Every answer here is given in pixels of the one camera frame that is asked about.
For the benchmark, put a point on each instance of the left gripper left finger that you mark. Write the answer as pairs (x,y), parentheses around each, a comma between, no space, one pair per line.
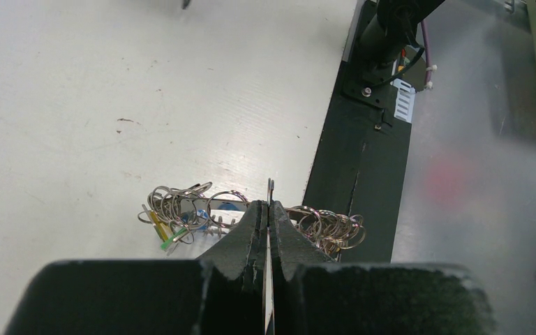
(220,292)

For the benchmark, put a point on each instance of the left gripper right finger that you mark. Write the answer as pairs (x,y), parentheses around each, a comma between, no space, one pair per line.
(313,294)

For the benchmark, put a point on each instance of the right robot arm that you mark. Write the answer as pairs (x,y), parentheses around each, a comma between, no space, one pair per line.
(393,27)

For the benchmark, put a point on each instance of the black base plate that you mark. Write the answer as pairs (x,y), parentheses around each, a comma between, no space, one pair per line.
(360,163)

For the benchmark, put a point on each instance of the right white cable duct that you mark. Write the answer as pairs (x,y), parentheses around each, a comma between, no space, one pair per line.
(405,100)

